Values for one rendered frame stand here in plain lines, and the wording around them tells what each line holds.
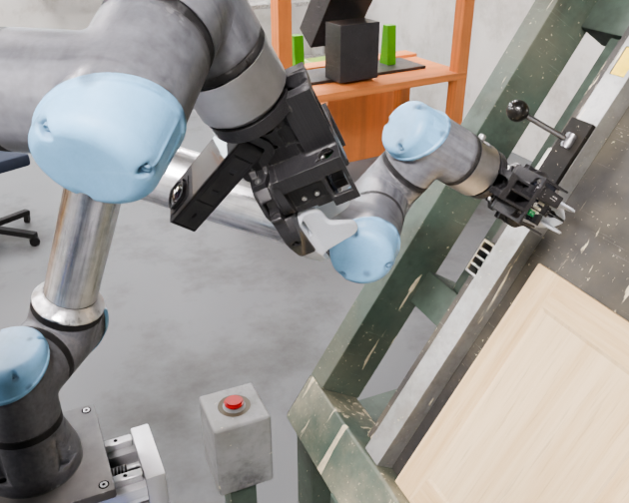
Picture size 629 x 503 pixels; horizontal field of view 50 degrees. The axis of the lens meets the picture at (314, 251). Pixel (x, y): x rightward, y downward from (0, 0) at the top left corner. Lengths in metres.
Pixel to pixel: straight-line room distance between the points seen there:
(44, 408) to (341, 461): 0.60
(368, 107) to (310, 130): 4.72
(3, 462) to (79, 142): 0.85
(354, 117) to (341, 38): 1.18
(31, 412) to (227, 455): 0.47
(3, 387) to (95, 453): 0.23
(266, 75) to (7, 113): 0.18
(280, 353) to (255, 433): 1.72
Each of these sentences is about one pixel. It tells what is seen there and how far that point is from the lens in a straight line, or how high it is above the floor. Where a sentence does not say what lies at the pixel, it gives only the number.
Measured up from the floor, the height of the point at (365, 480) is 0.88.
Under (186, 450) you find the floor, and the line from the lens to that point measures 2.71.
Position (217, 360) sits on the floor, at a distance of 3.11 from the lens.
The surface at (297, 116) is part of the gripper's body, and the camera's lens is 0.53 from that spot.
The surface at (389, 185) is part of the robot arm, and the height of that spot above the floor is 1.54.
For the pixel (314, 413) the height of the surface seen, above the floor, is 0.87.
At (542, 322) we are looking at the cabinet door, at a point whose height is 1.23.
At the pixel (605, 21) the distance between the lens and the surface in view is 1.47.
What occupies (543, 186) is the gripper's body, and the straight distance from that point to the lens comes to 0.96.
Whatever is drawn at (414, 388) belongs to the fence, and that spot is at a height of 1.04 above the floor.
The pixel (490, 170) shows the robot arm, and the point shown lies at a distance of 0.91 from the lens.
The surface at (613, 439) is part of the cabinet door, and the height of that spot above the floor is 1.17.
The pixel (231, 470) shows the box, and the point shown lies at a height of 0.82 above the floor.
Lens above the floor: 1.87
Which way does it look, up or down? 28 degrees down
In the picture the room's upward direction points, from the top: straight up
